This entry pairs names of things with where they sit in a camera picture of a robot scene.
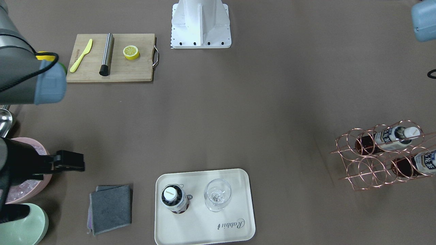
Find green bowl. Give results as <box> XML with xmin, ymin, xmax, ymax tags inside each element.
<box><xmin>0</xmin><ymin>203</ymin><xmax>49</xmax><ymax>245</ymax></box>

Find steel ice scoop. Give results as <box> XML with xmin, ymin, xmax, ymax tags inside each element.
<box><xmin>0</xmin><ymin>104</ymin><xmax>15</xmax><ymax>138</ymax></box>

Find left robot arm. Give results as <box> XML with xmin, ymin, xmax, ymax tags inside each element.
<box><xmin>411</xmin><ymin>0</ymin><xmax>436</xmax><ymax>42</ymax></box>

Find yellow plastic knife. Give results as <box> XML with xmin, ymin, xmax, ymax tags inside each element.
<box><xmin>69</xmin><ymin>39</ymin><xmax>93</xmax><ymax>73</ymax></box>

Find steel muddler black tip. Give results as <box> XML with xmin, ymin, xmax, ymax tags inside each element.
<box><xmin>99</xmin><ymin>33</ymin><xmax>115</xmax><ymax>76</ymax></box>

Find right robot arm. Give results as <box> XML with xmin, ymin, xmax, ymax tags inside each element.
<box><xmin>0</xmin><ymin>0</ymin><xmax>85</xmax><ymax>223</ymax></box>

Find copper wire bottle basket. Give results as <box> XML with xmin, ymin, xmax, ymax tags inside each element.
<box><xmin>334</xmin><ymin>120</ymin><xmax>435</xmax><ymax>190</ymax></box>

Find tea bottle white cap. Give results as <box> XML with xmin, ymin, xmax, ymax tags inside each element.
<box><xmin>159</xmin><ymin>183</ymin><xmax>190</xmax><ymax>214</ymax></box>

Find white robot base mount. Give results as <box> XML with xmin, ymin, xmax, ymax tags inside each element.
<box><xmin>170</xmin><ymin>0</ymin><xmax>232</xmax><ymax>49</ymax></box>

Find half lemon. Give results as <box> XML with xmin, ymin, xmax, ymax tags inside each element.
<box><xmin>123</xmin><ymin>45</ymin><xmax>140</xmax><ymax>60</ymax></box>

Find yellow lemon upper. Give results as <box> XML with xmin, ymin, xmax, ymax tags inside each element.
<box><xmin>35</xmin><ymin>51</ymin><xmax>56</xmax><ymax>62</ymax></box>

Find tea bottle middle basket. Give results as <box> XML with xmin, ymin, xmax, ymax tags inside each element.
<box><xmin>354</xmin><ymin>126</ymin><xmax>421</xmax><ymax>156</ymax></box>

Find tea bottle basket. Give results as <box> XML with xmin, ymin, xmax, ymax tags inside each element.
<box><xmin>391</xmin><ymin>150</ymin><xmax>436</xmax><ymax>177</ymax></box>
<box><xmin>354</xmin><ymin>126</ymin><xmax>421</xmax><ymax>156</ymax></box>

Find cream rabbit tray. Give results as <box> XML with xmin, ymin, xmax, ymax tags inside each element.
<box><xmin>154</xmin><ymin>168</ymin><xmax>256</xmax><ymax>245</ymax></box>

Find clear wine glass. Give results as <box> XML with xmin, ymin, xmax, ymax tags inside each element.
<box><xmin>204</xmin><ymin>178</ymin><xmax>232</xmax><ymax>212</ymax></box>

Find clear ice cubes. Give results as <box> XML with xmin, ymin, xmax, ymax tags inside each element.
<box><xmin>7</xmin><ymin>145</ymin><xmax>48</xmax><ymax>201</ymax></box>

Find tea bottle far basket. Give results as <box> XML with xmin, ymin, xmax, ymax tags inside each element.
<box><xmin>391</xmin><ymin>150</ymin><xmax>436</xmax><ymax>177</ymax></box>

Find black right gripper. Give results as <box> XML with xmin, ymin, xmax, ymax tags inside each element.
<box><xmin>0</xmin><ymin>137</ymin><xmax>85</xmax><ymax>223</ymax></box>

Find pink bowl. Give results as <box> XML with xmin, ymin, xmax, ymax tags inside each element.
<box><xmin>6</xmin><ymin>137</ymin><xmax>52</xmax><ymax>204</ymax></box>

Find bamboo cutting board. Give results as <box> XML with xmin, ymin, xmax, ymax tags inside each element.
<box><xmin>66</xmin><ymin>33</ymin><xmax>158</xmax><ymax>83</ymax></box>

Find grey folded cloth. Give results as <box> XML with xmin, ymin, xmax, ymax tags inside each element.
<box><xmin>87</xmin><ymin>185</ymin><xmax>132</xmax><ymax>236</ymax></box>

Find green lime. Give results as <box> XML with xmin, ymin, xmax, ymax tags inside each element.
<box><xmin>58</xmin><ymin>62</ymin><xmax>67</xmax><ymax>75</ymax></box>

